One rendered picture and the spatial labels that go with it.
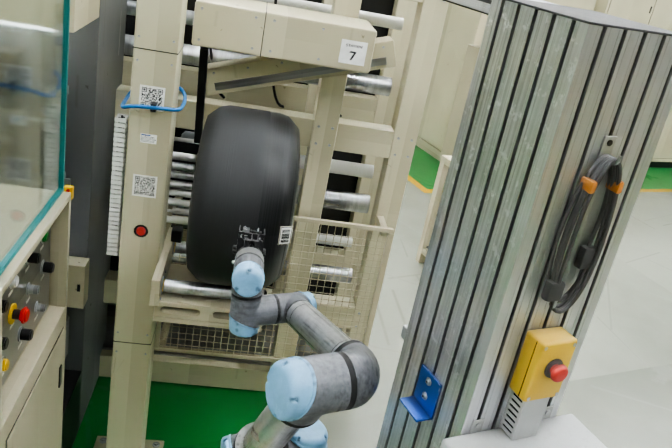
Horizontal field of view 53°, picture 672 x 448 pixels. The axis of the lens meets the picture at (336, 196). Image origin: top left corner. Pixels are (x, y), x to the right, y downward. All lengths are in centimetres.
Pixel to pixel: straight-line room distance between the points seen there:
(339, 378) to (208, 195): 86
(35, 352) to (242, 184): 72
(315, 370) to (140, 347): 129
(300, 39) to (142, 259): 91
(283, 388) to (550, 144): 66
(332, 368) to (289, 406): 11
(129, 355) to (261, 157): 92
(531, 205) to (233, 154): 109
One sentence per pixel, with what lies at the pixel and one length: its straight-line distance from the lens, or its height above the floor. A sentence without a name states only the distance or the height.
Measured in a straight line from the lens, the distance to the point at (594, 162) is 125.
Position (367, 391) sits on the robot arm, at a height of 126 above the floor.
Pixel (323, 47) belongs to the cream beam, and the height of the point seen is 170.
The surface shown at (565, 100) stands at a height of 190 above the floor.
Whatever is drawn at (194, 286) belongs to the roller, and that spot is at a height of 92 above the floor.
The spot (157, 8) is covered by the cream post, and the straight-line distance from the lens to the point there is 210.
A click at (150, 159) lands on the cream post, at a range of 222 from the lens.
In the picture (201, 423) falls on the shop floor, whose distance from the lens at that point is 318.
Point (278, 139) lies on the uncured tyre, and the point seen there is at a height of 146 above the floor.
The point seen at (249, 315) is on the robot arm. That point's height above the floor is 119.
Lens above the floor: 210
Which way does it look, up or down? 22 degrees down
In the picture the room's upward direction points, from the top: 11 degrees clockwise
